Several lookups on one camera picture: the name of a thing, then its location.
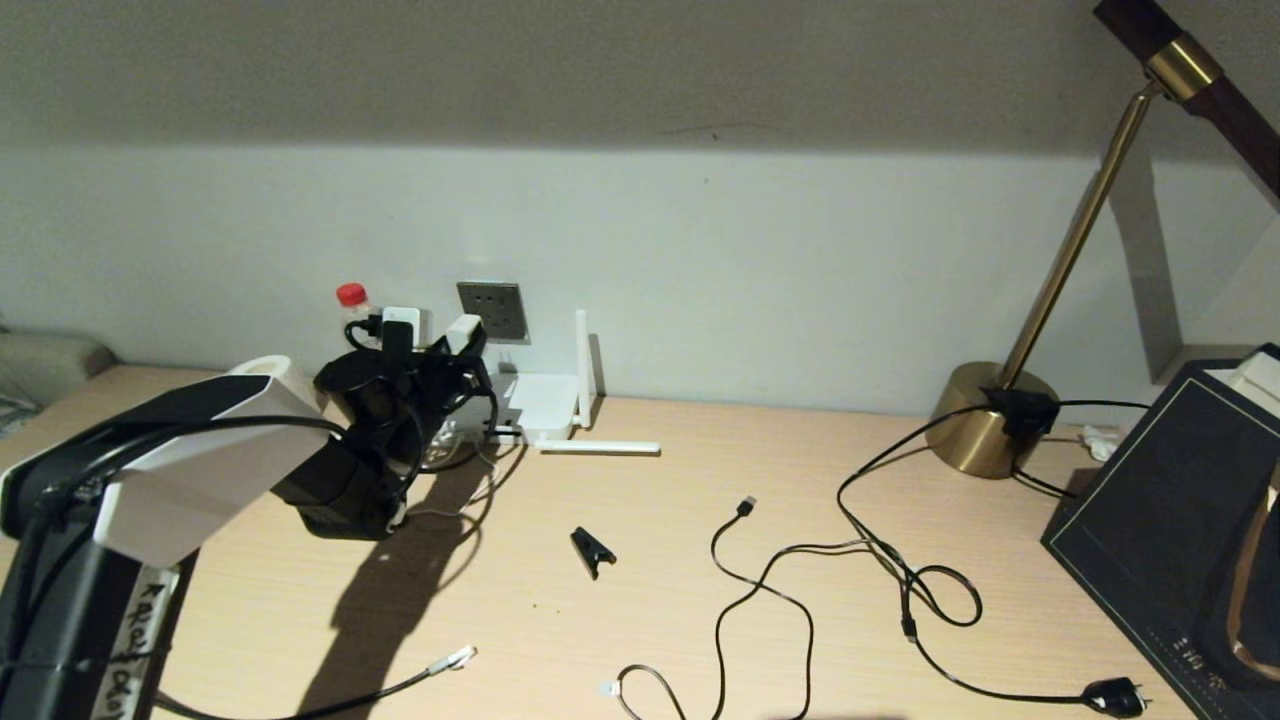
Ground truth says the black ethernet cable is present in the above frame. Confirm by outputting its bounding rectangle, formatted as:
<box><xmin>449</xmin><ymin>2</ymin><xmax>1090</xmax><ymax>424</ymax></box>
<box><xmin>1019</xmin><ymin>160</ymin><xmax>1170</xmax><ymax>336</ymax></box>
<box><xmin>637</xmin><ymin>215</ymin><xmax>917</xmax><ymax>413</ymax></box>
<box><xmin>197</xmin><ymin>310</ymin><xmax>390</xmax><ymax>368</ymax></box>
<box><xmin>150</xmin><ymin>645</ymin><xmax>479</xmax><ymax>720</ymax></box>

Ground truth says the white router with antennas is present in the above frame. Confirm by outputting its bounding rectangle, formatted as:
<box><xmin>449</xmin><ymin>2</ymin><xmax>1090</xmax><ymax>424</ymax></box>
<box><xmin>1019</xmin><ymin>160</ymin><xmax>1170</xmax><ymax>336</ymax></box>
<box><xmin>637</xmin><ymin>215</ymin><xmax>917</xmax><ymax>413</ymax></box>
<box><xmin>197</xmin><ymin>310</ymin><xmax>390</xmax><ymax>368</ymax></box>
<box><xmin>440</xmin><ymin>308</ymin><xmax>661</xmax><ymax>457</ymax></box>

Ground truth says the clear water bottle red cap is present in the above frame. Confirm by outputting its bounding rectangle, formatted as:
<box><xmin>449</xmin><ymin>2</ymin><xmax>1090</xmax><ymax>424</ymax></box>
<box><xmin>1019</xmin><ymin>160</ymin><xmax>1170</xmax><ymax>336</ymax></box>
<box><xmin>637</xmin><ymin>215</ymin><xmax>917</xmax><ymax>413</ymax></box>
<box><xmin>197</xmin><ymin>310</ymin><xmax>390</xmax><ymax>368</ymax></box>
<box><xmin>336</xmin><ymin>283</ymin><xmax>386</xmax><ymax>346</ymax></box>

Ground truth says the white paper roll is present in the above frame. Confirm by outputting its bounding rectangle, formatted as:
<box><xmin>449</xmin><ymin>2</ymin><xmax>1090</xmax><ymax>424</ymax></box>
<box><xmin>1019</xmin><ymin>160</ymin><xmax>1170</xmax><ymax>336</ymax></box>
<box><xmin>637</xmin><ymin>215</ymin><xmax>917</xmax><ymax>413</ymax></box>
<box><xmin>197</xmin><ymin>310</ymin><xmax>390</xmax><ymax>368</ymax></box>
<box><xmin>228</xmin><ymin>355</ymin><xmax>319</xmax><ymax>401</ymax></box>

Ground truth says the small black clip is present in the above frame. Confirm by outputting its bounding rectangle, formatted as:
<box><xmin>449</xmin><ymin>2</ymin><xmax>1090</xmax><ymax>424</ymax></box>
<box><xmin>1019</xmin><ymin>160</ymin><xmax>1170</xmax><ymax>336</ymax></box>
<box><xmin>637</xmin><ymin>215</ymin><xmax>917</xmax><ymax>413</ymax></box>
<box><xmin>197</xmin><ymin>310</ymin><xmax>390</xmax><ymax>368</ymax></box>
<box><xmin>570</xmin><ymin>526</ymin><xmax>618</xmax><ymax>580</ymax></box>

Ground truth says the white handwritten label tape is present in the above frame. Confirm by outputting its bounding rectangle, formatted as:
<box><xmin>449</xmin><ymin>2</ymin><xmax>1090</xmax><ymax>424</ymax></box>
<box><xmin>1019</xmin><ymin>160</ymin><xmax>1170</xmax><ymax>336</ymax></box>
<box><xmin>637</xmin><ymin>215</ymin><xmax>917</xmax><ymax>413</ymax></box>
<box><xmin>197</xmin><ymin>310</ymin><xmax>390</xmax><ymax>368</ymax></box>
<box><xmin>92</xmin><ymin>565</ymin><xmax>183</xmax><ymax>720</ymax></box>

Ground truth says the grey cushion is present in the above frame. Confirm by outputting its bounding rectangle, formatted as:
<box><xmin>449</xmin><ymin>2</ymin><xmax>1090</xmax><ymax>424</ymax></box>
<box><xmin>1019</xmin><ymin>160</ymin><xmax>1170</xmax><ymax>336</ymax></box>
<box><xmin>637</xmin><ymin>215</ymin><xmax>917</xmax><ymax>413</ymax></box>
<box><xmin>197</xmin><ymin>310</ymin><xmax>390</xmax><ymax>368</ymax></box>
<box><xmin>0</xmin><ymin>330</ymin><xmax>119</xmax><ymax>409</ymax></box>

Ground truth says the patterned cloth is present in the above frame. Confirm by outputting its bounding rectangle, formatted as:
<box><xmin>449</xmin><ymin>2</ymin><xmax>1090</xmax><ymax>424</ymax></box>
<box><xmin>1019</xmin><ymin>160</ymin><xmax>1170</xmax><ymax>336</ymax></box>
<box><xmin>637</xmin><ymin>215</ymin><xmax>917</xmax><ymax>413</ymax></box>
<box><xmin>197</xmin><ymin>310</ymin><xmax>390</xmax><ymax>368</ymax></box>
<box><xmin>0</xmin><ymin>395</ymin><xmax>41</xmax><ymax>441</ymax></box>

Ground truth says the brass desk lamp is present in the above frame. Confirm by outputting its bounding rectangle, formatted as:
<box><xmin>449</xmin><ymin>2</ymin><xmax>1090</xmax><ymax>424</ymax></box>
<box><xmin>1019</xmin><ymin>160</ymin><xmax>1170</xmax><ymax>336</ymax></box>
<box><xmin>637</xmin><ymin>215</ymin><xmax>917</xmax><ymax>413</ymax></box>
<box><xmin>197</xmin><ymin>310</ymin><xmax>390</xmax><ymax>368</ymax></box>
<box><xmin>927</xmin><ymin>0</ymin><xmax>1280</xmax><ymax>479</ymax></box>

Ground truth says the white box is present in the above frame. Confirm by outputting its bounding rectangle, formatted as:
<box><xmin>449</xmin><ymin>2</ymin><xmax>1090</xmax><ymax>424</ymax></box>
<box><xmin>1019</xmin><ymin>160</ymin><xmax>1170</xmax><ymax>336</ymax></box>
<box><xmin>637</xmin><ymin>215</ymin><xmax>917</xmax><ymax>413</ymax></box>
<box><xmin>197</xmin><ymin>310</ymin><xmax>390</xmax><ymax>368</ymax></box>
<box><xmin>1205</xmin><ymin>352</ymin><xmax>1280</xmax><ymax>419</ymax></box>

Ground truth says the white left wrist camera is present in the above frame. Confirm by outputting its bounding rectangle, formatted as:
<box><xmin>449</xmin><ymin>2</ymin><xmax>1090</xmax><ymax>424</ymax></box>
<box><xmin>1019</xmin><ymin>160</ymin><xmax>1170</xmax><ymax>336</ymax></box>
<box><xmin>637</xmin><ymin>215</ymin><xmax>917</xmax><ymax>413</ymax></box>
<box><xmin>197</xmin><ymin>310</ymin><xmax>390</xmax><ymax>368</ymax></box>
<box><xmin>382</xmin><ymin>306</ymin><xmax>422</xmax><ymax>353</ymax></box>

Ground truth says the grey wall socket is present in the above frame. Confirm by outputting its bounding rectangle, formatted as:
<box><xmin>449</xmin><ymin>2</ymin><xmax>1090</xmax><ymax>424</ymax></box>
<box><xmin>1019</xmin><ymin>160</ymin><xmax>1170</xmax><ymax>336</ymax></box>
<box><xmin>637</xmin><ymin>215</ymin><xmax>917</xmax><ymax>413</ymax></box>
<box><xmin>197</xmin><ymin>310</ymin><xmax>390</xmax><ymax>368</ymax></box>
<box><xmin>457</xmin><ymin>282</ymin><xmax>529</xmax><ymax>344</ymax></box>

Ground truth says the black USB cable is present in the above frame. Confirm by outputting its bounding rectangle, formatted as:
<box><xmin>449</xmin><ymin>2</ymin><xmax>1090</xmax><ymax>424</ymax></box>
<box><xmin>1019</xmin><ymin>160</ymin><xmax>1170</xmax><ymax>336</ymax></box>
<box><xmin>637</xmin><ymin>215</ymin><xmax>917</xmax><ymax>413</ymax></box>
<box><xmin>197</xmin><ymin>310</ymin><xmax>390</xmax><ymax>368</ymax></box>
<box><xmin>600</xmin><ymin>495</ymin><xmax>916</xmax><ymax>720</ymax></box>

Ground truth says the black lamp power cord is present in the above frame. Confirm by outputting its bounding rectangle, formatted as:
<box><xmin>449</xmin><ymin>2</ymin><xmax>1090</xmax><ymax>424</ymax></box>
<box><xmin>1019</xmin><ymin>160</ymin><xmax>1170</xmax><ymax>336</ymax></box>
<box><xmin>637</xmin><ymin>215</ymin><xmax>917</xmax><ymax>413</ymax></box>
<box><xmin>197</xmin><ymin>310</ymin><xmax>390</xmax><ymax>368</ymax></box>
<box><xmin>838</xmin><ymin>388</ymin><xmax>1151</xmax><ymax>719</ymax></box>

